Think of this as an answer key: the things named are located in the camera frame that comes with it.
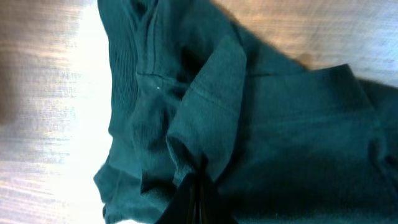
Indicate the dark green t-shirt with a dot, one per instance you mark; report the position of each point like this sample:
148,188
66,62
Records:
192,90

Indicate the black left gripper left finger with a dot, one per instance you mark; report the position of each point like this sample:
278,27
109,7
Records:
181,209

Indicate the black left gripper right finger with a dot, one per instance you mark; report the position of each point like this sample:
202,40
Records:
211,209

